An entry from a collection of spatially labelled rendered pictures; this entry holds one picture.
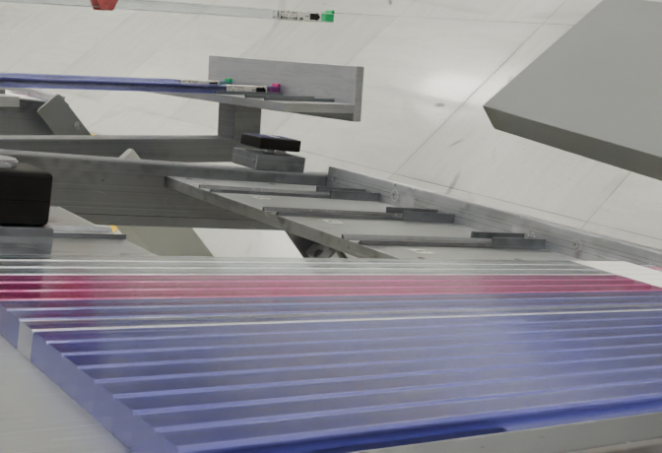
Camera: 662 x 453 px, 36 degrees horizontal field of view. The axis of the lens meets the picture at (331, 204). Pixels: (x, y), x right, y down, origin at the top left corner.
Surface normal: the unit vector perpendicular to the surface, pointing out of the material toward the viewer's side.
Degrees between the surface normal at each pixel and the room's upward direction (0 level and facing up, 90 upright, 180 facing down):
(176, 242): 90
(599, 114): 0
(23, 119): 90
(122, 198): 90
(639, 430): 45
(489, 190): 0
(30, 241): 90
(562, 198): 0
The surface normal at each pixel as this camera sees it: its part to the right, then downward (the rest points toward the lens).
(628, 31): -0.47, -0.73
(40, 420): 0.14, -0.98
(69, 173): 0.58, 0.18
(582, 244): -0.80, -0.04
